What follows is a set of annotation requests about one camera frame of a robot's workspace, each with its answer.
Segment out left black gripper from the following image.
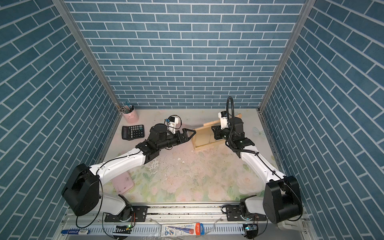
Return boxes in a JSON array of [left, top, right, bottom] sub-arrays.
[[156, 129, 196, 151]]

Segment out blue marker pen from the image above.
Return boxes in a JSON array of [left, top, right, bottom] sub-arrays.
[[61, 229, 91, 235]]

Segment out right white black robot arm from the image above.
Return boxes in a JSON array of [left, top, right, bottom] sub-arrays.
[[212, 112, 303, 224]]

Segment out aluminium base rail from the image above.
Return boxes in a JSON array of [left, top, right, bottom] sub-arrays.
[[53, 203, 317, 240]]

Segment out pens in pink cup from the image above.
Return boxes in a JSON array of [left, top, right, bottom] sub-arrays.
[[119, 104, 135, 114]]

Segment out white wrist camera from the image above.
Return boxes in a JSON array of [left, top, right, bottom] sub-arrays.
[[218, 111, 229, 130], [166, 115, 182, 134]]

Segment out black desk calculator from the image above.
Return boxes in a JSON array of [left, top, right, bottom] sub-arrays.
[[121, 125, 145, 141]]

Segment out wooden jewelry display stand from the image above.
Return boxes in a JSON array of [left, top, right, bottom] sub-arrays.
[[192, 119, 225, 152]]

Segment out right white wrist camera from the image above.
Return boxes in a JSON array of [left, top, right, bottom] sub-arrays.
[[218, 111, 229, 130]]

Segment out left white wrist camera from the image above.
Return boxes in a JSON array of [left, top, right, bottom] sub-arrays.
[[166, 115, 182, 134]]

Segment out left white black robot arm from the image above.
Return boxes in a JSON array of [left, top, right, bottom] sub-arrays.
[[62, 124, 196, 222]]

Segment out red blue packaged box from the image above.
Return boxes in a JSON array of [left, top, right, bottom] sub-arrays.
[[161, 223, 206, 237]]

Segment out pink pen holder cup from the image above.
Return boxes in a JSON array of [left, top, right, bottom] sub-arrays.
[[123, 110, 139, 124]]

